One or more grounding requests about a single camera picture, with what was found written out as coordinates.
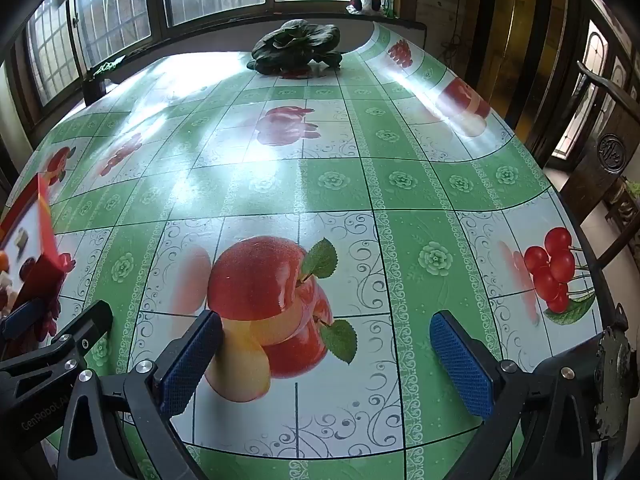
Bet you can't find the green mesh cloth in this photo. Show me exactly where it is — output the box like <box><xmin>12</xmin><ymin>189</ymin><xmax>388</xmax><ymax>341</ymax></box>
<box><xmin>90</xmin><ymin>57</ymin><xmax>127</xmax><ymax>77</ymax></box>

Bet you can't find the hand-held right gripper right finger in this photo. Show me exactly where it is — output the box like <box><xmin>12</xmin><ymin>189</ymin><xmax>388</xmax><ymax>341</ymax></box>
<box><xmin>429</xmin><ymin>310</ymin><xmax>608</xmax><ymax>480</ymax></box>

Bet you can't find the black pot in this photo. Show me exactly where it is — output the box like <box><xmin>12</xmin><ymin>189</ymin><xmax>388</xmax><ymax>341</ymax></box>
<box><xmin>81</xmin><ymin>77</ymin><xmax>107</xmax><ymax>107</ymax></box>

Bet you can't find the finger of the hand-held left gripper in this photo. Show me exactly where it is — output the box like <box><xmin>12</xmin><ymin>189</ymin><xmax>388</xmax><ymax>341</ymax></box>
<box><xmin>0</xmin><ymin>297</ymin><xmax>47</xmax><ymax>341</ymax></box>
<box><xmin>49</xmin><ymin>301</ymin><xmax>114</xmax><ymax>362</ymax></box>

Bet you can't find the wooden glazed door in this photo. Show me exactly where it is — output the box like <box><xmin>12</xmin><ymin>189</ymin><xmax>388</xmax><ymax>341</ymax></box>
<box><xmin>550</xmin><ymin>0</ymin><xmax>640</xmax><ymax>161</ymax></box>

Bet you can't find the tarnished metal disc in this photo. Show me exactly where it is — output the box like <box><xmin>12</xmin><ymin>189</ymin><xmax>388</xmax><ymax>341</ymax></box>
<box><xmin>594</xmin><ymin>329</ymin><xmax>632</xmax><ymax>441</ymax></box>

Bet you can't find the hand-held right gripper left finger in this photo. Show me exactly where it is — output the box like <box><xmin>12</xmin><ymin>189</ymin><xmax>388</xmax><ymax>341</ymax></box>
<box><xmin>56</xmin><ymin>309</ymin><xmax>224</xmax><ymax>480</ymax></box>

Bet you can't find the dark carved wooden chair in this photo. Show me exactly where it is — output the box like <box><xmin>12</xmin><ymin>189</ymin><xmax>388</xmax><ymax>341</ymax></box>
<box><xmin>545</xmin><ymin>60</ymin><xmax>640</xmax><ymax>271</ymax></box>

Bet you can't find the plastic bag with dark contents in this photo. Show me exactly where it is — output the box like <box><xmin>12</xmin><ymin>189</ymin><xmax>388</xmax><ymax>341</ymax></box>
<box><xmin>346</xmin><ymin>0</ymin><xmax>387</xmax><ymax>15</ymax></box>

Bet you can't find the dark green crumpled cloth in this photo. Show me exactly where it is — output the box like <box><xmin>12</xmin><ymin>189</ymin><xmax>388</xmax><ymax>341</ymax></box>
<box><xmin>246</xmin><ymin>19</ymin><xmax>344</xmax><ymax>77</ymax></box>

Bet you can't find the green printed tablecloth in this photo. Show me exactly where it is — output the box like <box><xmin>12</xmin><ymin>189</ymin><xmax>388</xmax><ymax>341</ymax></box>
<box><xmin>0</xmin><ymin>22</ymin><xmax>626</xmax><ymax>480</ymax></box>

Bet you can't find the yellow board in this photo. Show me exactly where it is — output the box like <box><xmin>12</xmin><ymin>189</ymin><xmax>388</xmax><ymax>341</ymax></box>
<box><xmin>505</xmin><ymin>0</ymin><xmax>556</xmax><ymax>136</ymax></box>

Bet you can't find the red gift box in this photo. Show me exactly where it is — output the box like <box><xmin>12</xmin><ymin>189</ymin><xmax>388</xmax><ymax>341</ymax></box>
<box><xmin>0</xmin><ymin>172</ymin><xmax>76</xmax><ymax>331</ymax></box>

